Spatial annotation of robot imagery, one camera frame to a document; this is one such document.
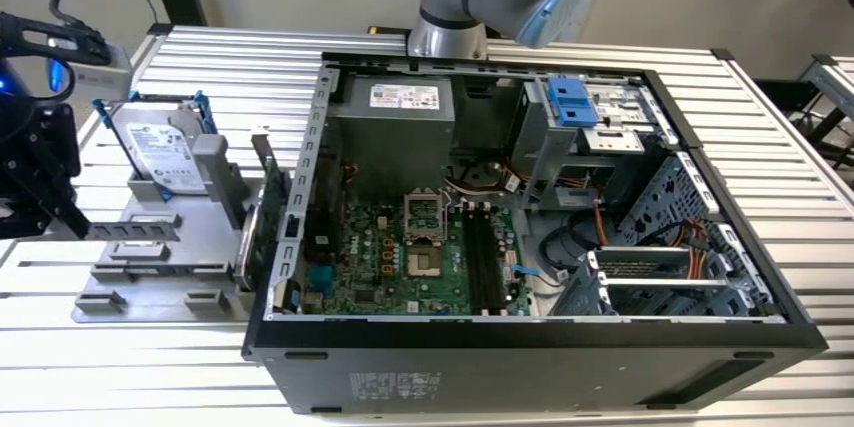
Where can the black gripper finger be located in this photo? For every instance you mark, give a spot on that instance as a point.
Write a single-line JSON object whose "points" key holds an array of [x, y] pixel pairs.
{"points": [[57, 192], [21, 222]]}

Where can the RAM stick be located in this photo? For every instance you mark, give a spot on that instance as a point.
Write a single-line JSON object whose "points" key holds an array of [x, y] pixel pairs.
{"points": [[168, 267], [134, 232]]}

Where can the hard disk in blue carrier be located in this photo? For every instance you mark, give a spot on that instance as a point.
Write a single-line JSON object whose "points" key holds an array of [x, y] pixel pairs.
{"points": [[157, 147]]}

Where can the grey parts rack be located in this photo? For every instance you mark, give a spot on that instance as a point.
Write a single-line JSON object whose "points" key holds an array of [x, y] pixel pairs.
{"points": [[194, 257]]}

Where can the black table corner cap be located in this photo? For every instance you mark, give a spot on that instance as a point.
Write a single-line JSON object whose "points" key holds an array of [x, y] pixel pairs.
{"points": [[161, 29], [721, 54]]}

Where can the green graphics card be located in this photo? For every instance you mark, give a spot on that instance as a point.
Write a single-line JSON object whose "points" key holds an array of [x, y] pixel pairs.
{"points": [[270, 207]]}

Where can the green motherboard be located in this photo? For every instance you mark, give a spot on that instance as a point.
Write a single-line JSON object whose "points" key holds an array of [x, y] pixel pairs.
{"points": [[374, 272]]}

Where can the grey power supply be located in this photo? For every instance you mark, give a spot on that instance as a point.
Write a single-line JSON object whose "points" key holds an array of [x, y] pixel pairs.
{"points": [[394, 147]]}

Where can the black yellow connector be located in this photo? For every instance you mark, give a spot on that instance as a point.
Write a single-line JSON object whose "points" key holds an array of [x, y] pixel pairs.
{"points": [[381, 29]]}

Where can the CPU socket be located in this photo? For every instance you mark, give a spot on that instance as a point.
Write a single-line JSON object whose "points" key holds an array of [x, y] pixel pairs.
{"points": [[426, 261]]}

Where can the black PC case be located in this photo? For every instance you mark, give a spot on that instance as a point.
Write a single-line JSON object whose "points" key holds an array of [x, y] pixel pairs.
{"points": [[468, 372]]}

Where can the blue plastic drive latch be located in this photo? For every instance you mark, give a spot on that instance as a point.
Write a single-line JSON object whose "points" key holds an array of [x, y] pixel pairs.
{"points": [[571, 97]]}

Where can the metal disk bay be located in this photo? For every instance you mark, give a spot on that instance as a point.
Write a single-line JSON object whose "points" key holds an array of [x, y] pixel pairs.
{"points": [[641, 257]]}

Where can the metal slat side table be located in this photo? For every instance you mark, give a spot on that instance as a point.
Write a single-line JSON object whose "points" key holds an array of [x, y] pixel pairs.
{"points": [[828, 69]]}

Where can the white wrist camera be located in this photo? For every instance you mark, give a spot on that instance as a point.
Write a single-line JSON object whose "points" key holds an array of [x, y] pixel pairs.
{"points": [[101, 79]]}

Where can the black camera bracket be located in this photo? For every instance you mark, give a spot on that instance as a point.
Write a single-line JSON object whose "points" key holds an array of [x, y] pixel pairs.
{"points": [[41, 26]]}

